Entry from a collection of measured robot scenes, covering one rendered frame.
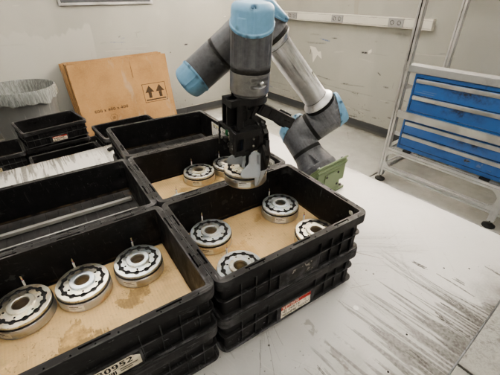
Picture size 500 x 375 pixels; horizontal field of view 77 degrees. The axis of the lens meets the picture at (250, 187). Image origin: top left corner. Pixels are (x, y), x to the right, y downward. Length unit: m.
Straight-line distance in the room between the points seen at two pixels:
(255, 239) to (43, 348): 0.48
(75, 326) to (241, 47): 0.59
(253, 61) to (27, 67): 3.26
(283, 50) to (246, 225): 0.57
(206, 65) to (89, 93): 3.00
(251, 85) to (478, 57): 2.90
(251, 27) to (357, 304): 0.67
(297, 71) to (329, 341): 0.80
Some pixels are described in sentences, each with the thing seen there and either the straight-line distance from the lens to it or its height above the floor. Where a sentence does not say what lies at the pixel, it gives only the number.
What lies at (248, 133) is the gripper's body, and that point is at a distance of 0.63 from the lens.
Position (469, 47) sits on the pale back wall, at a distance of 3.40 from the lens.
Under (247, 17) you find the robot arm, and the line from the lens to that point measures 0.57.
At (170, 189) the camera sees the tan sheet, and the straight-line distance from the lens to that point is 1.04.
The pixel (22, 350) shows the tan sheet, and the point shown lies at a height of 0.83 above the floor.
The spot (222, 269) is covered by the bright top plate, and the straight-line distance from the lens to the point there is 0.70.
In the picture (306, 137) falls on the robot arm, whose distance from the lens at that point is 1.21.
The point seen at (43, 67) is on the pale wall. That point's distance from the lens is 3.74.
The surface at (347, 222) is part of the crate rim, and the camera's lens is 0.74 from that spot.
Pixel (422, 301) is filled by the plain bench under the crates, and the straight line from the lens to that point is 0.95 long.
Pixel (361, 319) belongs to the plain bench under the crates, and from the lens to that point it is 0.86.
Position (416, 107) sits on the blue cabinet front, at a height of 0.65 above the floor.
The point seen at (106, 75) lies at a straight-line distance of 3.69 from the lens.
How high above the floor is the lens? 1.37
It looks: 32 degrees down
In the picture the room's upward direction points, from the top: straight up
